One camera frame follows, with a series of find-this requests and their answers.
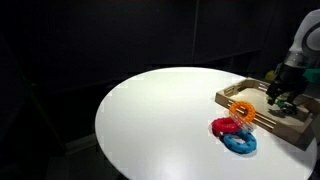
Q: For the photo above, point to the wooden slatted tray box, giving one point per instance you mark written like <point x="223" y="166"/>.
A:
<point x="290" y="125"/>

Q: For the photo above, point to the yellow object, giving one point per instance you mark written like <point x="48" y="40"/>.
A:
<point x="270" y="74"/>

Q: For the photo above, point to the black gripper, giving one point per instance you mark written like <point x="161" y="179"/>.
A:
<point x="289" y="81"/>

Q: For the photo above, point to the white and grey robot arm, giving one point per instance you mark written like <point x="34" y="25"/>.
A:
<point x="308" y="36"/>

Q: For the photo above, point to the teal object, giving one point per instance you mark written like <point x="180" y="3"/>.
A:
<point x="313" y="74"/>

